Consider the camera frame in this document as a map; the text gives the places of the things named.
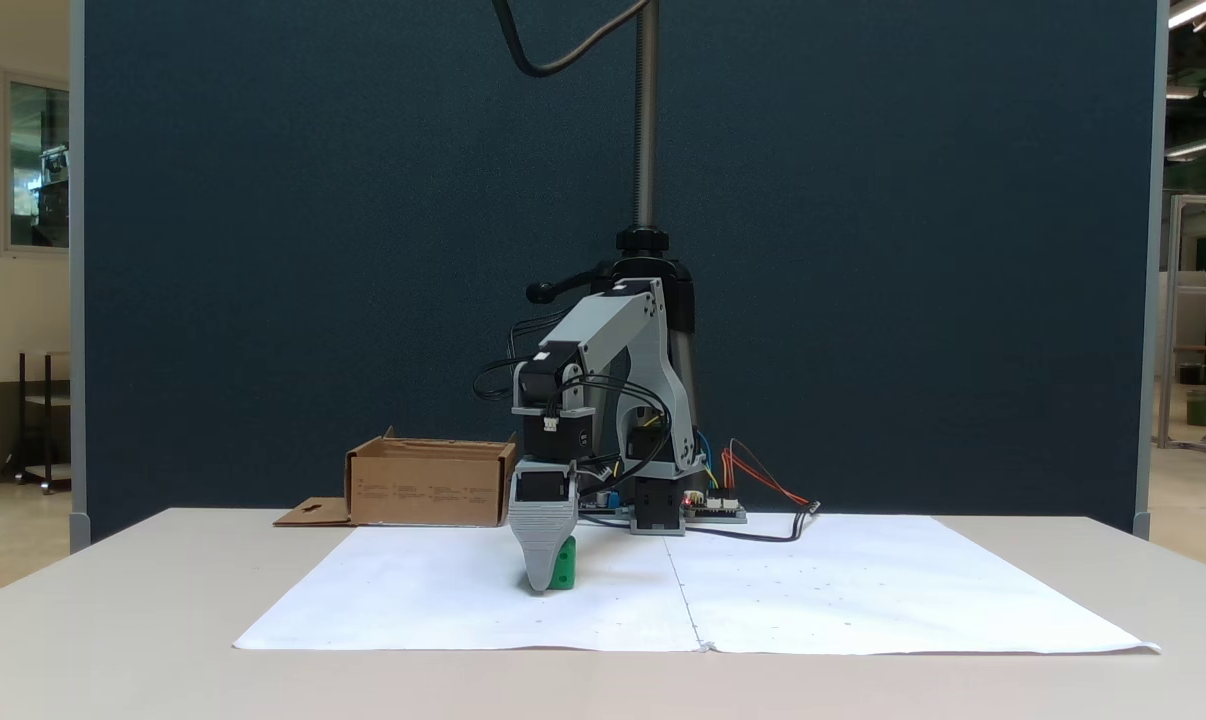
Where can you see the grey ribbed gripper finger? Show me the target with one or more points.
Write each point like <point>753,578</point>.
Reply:
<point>541,535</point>

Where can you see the green dice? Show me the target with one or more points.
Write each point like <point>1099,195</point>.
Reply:
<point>565,565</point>

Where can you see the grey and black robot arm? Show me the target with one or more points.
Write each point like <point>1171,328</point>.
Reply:
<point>613,330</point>

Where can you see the green bin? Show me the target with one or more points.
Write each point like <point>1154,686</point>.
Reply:
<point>1198,408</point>

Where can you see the blue circuit board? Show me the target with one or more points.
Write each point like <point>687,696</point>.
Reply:
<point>603,505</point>

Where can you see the brown cardboard box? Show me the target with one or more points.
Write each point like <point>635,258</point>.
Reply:
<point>428,490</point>

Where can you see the white paper sheet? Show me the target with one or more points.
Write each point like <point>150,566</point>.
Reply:
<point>413,600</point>
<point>863,600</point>

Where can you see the dark blue partition panel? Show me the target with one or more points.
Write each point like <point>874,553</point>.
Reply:
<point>313,250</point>

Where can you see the black metal rack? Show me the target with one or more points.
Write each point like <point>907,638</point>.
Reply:
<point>47,400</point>

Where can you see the ceiling strip light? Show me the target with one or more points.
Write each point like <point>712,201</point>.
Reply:
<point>1198,12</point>
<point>1203,146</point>

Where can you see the framed wall window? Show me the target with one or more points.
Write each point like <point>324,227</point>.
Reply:
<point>38,170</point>

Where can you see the aluminium profile frame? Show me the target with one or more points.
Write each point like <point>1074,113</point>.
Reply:
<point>1174,320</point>

